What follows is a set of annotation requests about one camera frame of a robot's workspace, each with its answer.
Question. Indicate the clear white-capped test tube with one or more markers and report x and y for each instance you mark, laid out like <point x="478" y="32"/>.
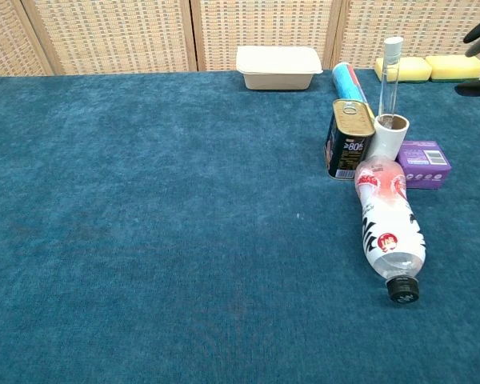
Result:
<point x="391" y="72"/>

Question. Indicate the white cardboard tube holder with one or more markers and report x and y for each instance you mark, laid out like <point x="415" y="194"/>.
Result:
<point x="386" y="142"/>

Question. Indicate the yellow sponge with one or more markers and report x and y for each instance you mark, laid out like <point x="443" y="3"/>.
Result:
<point x="454" y="67"/>
<point x="412" y="69"/>

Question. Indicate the purple small box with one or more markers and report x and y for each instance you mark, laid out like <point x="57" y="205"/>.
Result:
<point x="424" y="164"/>

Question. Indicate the blue cling wrap roll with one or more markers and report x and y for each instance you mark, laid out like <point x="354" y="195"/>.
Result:
<point x="346" y="84"/>

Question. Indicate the black gold luncheon meat can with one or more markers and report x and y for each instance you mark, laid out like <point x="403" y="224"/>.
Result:
<point x="346" y="152"/>

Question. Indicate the beige lidded food container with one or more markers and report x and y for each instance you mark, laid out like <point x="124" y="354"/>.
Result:
<point x="278" y="66"/>

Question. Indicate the white red plastic bottle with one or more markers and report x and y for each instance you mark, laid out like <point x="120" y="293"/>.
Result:
<point x="388" y="224"/>

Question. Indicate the woven bamboo folding screen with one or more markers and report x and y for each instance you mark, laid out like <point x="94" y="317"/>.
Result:
<point x="104" y="36"/>

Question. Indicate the blue carpet table mat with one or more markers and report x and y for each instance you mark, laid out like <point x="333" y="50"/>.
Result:
<point x="144" y="220"/>

